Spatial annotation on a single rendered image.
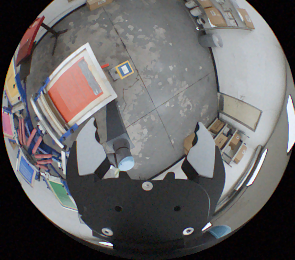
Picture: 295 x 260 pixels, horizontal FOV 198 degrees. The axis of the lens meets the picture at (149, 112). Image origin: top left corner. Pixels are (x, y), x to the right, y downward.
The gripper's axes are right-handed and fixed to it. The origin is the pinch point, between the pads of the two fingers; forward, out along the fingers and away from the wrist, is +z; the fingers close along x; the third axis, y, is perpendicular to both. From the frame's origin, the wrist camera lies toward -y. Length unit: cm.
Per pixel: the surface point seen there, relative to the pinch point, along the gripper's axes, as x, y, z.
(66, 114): -76, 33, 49
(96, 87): -43, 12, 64
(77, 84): -60, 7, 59
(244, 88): 291, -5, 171
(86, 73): -51, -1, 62
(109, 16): -82, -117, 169
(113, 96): -28, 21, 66
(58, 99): -83, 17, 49
